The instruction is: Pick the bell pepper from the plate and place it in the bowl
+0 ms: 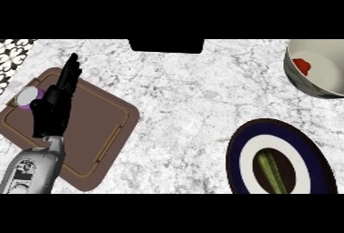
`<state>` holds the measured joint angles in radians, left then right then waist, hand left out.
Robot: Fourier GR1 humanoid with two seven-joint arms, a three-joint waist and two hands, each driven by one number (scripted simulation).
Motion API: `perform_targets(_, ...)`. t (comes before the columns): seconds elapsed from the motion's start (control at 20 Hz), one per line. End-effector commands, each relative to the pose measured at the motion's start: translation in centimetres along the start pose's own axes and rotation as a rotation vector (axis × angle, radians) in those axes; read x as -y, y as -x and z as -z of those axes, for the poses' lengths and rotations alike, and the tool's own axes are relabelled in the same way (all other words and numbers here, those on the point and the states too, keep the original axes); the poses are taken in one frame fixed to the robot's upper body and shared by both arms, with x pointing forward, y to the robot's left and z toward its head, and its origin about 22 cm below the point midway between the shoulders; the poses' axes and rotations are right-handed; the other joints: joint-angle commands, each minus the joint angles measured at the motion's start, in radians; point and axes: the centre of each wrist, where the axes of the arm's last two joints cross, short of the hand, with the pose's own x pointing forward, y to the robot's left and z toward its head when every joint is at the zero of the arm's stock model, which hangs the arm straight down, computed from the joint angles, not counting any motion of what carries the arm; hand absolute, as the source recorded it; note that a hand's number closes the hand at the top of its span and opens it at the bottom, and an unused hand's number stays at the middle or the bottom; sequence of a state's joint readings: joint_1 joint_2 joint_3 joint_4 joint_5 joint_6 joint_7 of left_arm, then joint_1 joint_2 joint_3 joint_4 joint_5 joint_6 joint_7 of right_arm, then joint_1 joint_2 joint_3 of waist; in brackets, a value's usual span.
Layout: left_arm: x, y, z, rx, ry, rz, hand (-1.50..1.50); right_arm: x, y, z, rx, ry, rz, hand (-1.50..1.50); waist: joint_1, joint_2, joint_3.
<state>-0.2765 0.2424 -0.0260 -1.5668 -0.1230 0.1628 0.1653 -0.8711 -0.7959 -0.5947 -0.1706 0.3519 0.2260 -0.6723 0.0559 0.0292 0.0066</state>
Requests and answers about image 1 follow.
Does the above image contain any purple rimmed can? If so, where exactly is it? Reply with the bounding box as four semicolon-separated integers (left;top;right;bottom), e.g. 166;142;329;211
15;86;47;110

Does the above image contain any black and white patterned tile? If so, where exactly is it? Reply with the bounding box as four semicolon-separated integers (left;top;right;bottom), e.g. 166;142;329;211
0;39;37;96

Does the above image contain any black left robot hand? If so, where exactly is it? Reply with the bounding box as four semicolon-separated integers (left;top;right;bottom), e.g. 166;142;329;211
28;52;83;139

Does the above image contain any brown cutting board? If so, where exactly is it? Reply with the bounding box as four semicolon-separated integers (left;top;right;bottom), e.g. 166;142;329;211
0;66;142;193

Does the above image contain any red bell pepper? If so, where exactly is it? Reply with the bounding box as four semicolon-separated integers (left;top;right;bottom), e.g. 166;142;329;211
293;58;313;76

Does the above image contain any green bell pepper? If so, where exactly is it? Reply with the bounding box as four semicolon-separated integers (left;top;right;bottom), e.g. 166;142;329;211
254;150;290;195

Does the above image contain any white and blue bowl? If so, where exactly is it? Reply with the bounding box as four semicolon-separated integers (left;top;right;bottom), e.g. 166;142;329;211
282;39;344;99

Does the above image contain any blue and white plate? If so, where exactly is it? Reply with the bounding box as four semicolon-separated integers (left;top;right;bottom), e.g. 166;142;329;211
225;117;338;195

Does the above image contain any black appliance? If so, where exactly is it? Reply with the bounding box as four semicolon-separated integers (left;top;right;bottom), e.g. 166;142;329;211
127;39;205;55

